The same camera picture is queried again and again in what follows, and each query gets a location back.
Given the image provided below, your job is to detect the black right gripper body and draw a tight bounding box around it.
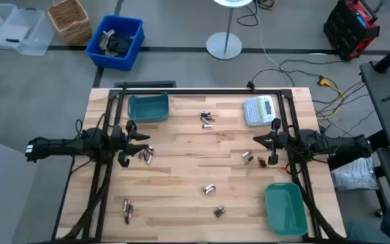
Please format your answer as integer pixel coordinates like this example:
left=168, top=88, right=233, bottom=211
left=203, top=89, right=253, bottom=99
left=268, top=117, right=289, bottom=166

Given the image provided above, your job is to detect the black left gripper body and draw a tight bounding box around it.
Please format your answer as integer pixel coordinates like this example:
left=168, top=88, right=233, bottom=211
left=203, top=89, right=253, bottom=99
left=112, top=120, right=137, bottom=168

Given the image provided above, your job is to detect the white label maker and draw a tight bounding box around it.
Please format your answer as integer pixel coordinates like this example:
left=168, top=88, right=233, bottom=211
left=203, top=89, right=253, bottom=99
left=243, top=95, right=277, bottom=127

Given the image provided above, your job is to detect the teal deep plastic bin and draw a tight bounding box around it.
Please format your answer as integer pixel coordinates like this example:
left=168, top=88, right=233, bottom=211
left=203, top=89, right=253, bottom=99
left=127, top=91, right=171, bottom=123

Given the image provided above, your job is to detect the black floor grille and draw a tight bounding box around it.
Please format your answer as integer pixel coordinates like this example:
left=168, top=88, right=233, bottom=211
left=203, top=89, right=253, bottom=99
left=113, top=80, right=177, bottom=88

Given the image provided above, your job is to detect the teal shallow plastic tray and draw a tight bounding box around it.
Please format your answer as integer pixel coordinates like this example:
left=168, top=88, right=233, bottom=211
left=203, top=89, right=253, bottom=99
left=265, top=182, right=309, bottom=237

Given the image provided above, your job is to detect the blue plastic crate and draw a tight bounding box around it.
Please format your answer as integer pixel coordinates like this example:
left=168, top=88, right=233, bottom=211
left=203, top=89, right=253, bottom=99
left=85, top=14, right=146, bottom=72

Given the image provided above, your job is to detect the clear plastic bag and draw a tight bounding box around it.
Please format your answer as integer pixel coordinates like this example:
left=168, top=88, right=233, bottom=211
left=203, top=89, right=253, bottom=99
left=330, top=156, right=379, bottom=193

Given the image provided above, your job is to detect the dark clothes bundle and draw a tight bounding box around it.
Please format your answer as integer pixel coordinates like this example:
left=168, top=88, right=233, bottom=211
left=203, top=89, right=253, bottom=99
left=98, top=29, right=135, bottom=57

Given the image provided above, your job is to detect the black white column floor stand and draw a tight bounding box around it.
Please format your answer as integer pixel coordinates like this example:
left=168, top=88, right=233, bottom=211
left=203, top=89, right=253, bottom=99
left=206, top=0, right=254, bottom=61

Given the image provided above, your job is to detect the wicker basket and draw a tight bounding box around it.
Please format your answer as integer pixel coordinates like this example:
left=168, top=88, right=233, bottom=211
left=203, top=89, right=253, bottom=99
left=47, top=0, right=93, bottom=45

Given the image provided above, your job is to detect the red black tool box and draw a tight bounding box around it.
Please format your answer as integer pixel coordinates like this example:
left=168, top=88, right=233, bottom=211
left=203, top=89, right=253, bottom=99
left=323, top=0, right=381, bottom=62

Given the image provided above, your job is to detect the black floor cable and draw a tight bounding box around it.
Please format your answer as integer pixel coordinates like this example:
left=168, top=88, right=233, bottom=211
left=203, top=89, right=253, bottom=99
left=250, top=67, right=323, bottom=89

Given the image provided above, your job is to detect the black aluminium table frame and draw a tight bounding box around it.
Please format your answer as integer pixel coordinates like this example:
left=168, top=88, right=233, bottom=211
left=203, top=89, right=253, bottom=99
left=54, top=82, right=348, bottom=244

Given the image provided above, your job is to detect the yellow extension cable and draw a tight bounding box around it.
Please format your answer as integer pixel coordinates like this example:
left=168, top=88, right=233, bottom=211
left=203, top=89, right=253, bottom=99
left=316, top=76, right=367, bottom=121

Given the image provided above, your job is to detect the white floor cable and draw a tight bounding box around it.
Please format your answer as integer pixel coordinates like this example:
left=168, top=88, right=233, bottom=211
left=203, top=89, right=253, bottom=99
left=256, top=0, right=293, bottom=87

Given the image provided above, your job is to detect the black coiled cable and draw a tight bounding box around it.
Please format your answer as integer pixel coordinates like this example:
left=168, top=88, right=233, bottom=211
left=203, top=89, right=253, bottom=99
left=237, top=0, right=260, bottom=27

